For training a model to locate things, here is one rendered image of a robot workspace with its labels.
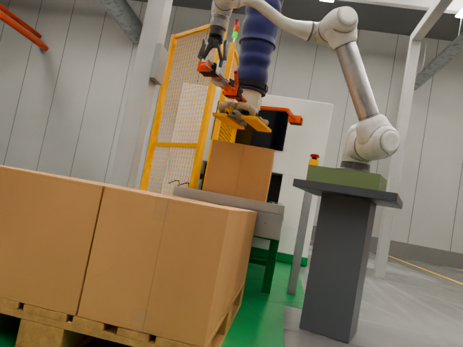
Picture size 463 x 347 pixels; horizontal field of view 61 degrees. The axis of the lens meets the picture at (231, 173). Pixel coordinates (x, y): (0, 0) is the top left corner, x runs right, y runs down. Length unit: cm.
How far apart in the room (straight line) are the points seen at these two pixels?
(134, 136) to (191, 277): 231
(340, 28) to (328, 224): 96
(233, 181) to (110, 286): 140
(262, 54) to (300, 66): 953
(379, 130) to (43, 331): 158
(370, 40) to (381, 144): 1072
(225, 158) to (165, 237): 139
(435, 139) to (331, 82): 324
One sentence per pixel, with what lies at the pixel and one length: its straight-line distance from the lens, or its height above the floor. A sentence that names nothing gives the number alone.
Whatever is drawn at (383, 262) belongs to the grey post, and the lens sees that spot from 540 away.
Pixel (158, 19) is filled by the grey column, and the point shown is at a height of 198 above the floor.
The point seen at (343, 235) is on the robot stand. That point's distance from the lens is 211.
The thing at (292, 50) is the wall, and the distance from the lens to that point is 1226.
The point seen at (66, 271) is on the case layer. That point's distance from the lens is 134.
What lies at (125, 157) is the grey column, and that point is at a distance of 338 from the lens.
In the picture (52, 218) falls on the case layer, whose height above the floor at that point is 41.
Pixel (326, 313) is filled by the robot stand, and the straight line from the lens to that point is 216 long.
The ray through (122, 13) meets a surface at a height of 486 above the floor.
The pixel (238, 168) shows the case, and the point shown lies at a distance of 251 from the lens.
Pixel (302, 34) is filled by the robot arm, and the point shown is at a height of 149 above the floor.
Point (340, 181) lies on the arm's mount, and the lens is 204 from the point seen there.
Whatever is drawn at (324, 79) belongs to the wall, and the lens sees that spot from 1201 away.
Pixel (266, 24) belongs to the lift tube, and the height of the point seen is 170.
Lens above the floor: 56
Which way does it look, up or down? 4 degrees up
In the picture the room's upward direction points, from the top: 11 degrees clockwise
